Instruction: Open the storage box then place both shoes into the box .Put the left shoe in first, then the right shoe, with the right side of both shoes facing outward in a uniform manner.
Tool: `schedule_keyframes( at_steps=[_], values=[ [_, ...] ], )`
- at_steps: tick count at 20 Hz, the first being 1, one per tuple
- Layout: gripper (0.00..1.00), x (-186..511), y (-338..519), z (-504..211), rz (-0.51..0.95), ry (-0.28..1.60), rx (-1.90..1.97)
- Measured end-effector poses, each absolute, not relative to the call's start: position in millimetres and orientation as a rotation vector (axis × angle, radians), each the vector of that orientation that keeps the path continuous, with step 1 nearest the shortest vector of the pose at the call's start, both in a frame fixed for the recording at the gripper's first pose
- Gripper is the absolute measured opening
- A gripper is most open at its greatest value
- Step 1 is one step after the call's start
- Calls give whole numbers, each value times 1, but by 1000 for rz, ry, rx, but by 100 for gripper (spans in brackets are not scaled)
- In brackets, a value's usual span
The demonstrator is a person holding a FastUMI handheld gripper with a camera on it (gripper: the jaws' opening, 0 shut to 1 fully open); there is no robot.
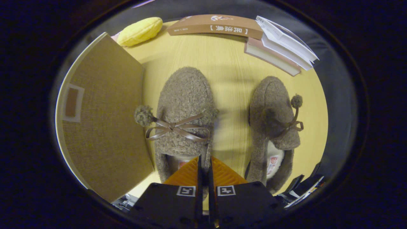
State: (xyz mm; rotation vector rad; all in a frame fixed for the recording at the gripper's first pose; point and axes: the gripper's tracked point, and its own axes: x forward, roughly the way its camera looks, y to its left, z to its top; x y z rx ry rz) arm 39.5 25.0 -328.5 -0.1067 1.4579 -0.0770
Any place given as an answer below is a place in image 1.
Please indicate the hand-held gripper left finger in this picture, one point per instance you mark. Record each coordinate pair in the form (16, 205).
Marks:
(199, 203)

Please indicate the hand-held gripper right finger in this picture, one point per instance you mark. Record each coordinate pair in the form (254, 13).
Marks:
(212, 203)

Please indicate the brown fuzzy shoe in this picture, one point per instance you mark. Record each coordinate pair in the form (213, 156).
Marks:
(270, 95)
(184, 92)

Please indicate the beige fabric storage box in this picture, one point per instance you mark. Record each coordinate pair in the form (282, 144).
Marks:
(105, 127)

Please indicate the dark clutter pile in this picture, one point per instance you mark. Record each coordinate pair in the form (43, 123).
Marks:
(299, 186)

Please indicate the pink cover book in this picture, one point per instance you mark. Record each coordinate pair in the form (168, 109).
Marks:
(270, 55)

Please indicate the brown book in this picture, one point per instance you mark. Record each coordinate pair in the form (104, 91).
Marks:
(203, 27)

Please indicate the yellow plush toy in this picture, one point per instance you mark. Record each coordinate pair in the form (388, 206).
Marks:
(140, 31)

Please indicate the white portrait cover book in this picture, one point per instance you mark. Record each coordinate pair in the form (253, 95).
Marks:
(286, 36)

